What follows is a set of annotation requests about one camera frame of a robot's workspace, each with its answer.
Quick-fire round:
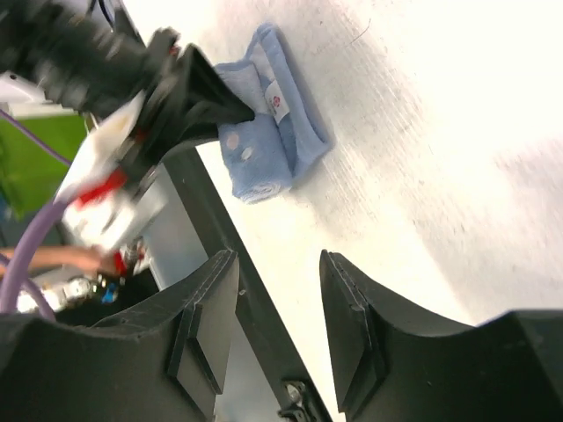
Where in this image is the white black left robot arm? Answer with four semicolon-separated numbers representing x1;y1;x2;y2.
1;1;254;177

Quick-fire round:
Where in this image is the light blue towel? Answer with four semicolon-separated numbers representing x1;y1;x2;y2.
216;23;330;204

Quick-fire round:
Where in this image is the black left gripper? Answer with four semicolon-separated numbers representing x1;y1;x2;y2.
1;1;255;176

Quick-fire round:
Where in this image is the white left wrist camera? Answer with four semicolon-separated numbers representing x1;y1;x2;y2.
56;91;167;253

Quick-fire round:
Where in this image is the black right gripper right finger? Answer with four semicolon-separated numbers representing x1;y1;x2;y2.
319;251;562;421

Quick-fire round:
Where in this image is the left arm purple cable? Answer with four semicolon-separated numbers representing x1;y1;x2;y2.
0;109;74;322

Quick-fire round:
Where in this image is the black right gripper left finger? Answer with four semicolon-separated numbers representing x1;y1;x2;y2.
1;251;239;421

